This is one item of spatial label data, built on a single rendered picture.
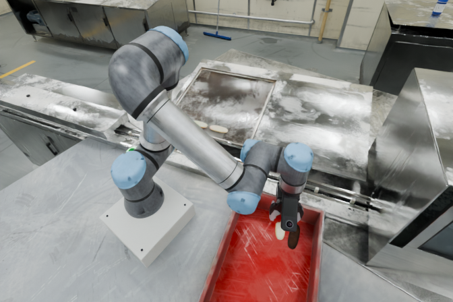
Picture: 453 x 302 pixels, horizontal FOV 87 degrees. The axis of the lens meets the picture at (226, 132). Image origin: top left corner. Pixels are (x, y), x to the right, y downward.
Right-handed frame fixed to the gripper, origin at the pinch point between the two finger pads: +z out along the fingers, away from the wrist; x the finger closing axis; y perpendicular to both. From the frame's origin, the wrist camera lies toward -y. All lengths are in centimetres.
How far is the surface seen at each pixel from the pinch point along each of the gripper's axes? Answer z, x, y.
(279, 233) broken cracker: 7.6, 0.7, -1.0
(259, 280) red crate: 8.5, 7.6, -17.2
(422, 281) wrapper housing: 4.8, -42.6, -12.1
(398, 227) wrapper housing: -17.1, -28.3, -6.7
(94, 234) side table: 9, 72, -10
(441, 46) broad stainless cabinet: 3, -127, 161
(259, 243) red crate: 8.5, 7.8, -5.2
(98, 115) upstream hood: -1, 99, 50
